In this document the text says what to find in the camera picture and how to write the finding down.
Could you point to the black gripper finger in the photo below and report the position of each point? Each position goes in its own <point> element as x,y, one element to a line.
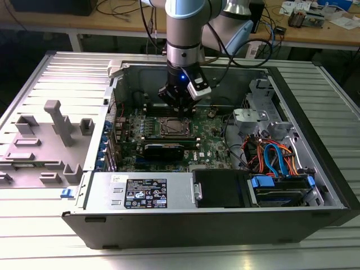
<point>171,98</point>
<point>191,105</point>

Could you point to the thin metal locking lever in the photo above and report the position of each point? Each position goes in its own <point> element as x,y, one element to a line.
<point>180,135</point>
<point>170,117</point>

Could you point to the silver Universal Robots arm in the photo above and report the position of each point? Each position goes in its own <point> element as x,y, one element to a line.
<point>182,31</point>

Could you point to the black RAM slot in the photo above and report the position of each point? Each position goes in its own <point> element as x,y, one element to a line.
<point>150,106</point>
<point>150,112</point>

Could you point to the black drive bay cover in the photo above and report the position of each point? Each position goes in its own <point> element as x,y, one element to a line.
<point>219,188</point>

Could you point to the installed RAM stick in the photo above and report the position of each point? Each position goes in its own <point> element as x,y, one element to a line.
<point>191,143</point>

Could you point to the green motherboard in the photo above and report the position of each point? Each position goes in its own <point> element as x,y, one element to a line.
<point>208,146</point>

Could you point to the black graphics card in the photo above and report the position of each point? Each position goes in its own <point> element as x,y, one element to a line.
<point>163,153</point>

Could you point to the white printed label sheet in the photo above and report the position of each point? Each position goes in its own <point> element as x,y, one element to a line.
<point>254,52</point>

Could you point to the blue expansion card retainer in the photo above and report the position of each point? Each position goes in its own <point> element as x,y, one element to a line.
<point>101,146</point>

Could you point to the silver power supply unit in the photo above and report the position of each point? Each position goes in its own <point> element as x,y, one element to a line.
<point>180,191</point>

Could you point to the silver metal drive cage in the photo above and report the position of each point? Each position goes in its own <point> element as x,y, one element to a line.
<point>277,126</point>

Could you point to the small white sticker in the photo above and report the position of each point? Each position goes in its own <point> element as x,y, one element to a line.
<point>116,178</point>

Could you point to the black printed rating label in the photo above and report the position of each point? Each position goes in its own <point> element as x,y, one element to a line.
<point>146,194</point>

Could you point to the black upright box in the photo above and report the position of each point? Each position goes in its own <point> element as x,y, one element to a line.
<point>258,17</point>

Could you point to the small black box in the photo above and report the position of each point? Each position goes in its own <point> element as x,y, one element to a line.
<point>280,30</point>

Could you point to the black open PC case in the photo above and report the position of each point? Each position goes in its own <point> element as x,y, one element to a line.
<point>168,227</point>

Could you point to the hard disk in blue carrier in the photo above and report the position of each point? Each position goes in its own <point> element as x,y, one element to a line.
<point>281,194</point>

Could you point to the copper coil transformer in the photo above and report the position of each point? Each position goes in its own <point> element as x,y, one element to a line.
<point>296,19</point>

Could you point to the wooden desk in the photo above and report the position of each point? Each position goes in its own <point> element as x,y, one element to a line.
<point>309,35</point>

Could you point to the white printed card box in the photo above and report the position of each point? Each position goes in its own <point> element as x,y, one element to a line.
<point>292,5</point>

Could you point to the black monitor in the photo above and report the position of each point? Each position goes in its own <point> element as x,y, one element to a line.
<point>56,7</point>

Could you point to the small blue plastic clip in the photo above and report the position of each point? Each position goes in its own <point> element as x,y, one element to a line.
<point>66,193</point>

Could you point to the grey parts rack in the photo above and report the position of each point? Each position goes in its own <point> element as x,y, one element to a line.
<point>42,157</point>

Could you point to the grey electronic device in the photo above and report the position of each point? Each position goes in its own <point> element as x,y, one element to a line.
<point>315,19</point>

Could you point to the white paper sheet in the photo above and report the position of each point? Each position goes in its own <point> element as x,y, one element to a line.
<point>344,22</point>

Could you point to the clear plastic bag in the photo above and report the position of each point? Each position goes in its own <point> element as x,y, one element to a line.
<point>334,4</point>

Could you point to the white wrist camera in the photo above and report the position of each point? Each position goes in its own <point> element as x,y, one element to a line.
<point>199,88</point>

